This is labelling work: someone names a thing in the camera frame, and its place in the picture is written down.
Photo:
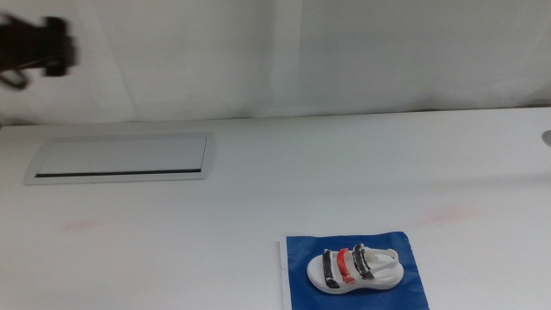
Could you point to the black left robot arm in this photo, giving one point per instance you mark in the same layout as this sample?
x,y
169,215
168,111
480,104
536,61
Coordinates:
x,y
21,45

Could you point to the blue mat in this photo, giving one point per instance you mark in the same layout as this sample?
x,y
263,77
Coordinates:
x,y
301,267

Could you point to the grey round desk grommet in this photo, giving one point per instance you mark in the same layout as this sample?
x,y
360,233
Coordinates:
x,y
547,138

